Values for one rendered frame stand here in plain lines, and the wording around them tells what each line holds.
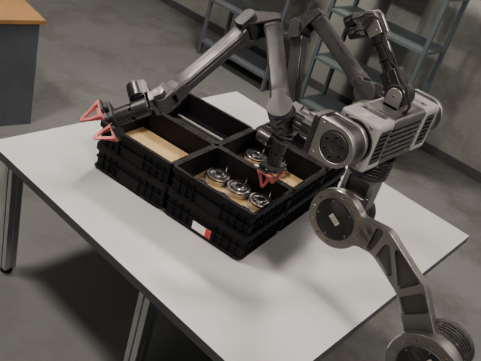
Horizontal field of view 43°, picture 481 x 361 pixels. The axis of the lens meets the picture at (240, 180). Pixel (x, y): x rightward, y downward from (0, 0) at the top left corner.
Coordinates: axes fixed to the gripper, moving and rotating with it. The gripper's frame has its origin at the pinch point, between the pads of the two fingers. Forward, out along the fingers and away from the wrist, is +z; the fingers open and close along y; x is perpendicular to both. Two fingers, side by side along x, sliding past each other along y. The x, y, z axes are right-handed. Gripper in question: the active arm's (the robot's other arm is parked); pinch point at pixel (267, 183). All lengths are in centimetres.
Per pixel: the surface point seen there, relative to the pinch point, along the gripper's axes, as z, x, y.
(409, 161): 91, -44, -298
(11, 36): 28, -217, -23
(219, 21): 73, -317, -341
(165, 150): 11, -50, 6
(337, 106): 75, -122, -291
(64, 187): 24, -61, 48
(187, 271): 25.0, 2.7, 39.9
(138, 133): 11, -66, 8
